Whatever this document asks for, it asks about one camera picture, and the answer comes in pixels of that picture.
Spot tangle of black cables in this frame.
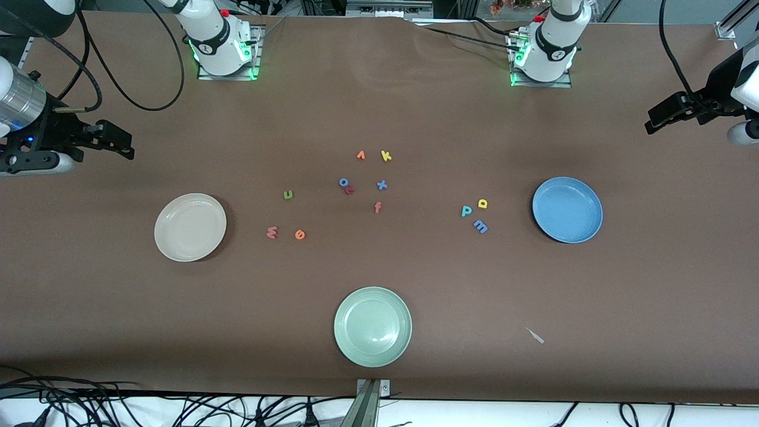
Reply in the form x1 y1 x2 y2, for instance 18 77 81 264
0 365 356 427

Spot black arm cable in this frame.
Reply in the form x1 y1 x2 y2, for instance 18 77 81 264
36 0 186 113
658 0 712 113

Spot black cable on cover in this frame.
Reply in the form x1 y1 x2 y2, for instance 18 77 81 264
409 18 522 54

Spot green plate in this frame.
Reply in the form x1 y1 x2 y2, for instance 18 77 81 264
333 286 413 368

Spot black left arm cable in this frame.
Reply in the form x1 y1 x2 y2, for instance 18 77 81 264
658 0 712 113

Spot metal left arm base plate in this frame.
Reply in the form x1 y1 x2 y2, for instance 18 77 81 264
510 33 573 88

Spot brown table cover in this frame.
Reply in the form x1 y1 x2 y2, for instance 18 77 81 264
0 11 759 405

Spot blue plate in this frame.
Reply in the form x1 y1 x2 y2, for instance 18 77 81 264
531 176 604 244

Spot metal camera stand bracket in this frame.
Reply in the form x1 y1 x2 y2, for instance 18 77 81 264
341 378 391 427

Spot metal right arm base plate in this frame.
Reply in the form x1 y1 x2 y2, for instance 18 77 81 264
197 27 263 81

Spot beige plate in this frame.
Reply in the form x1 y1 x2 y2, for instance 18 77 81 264
154 193 228 263

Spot grey metal box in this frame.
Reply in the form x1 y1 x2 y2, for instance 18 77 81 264
346 0 435 18

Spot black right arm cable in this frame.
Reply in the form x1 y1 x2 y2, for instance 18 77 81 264
36 0 186 113

